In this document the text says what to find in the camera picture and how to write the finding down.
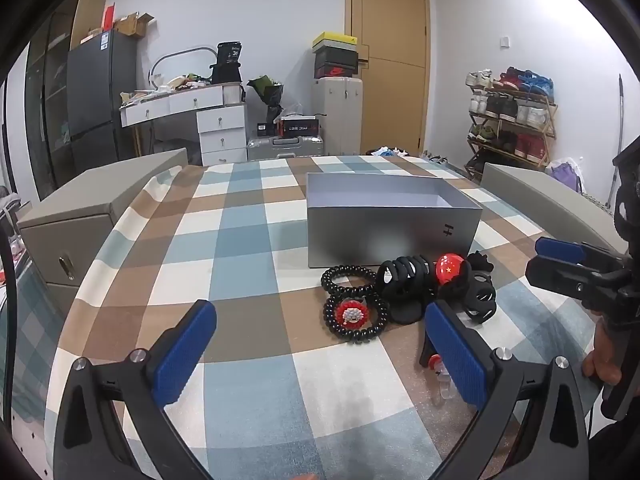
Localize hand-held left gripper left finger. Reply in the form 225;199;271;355
52;300;218;480

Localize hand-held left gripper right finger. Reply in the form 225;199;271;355
422;301;591;480

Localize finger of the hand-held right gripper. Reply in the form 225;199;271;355
534;236;627;267
525;256;635;312

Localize black hair claw clip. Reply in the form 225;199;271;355
375;255;437;307
439;270;497;324

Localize black scrunchie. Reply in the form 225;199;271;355
389;299;427;324

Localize spiral hair tie red ornament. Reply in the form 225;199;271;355
322;294;389;344

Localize grey cardboard box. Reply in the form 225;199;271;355
306;172;484;269

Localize plain black spiral hair tie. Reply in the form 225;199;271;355
321;263;377;299

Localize person's right forearm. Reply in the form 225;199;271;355
587;412;640;480

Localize person's right hand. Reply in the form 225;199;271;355
582;317;623;387

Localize small clear red hair clip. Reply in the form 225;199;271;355
419;354;457;401

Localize grey cabinet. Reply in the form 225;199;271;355
481;162;630;257
16;148;189;287

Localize purple bag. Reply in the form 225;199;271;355
544;157;584;194

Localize checked tablecloth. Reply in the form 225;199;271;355
47;154;616;480

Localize wooden shoe rack with shoes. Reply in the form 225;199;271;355
464;66;559;182

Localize white drawer unit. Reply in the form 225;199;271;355
196;106;249;166

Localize silver suitcase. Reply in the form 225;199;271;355
247;135;326;162

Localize white desk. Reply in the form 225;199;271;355
119;82;247;129

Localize wooden door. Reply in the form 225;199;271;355
344;0;431;157

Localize red black box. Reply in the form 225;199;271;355
279;115;322;139

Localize white suitcase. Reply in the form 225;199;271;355
312;77;365;157

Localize dark grey fridge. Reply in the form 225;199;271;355
66;29;139;174

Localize green black wrapped bouquet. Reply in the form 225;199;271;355
247;74;284;122

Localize glass door cabinet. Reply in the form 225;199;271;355
24;22;72;202

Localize black bag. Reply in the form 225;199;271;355
209;41;244;85

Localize stack of shoe boxes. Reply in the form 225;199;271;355
312;32;362;80

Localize cardboard boxes on fridge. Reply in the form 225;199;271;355
69;0;155;51

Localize arched metal mirror frame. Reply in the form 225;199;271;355
149;46;219;87

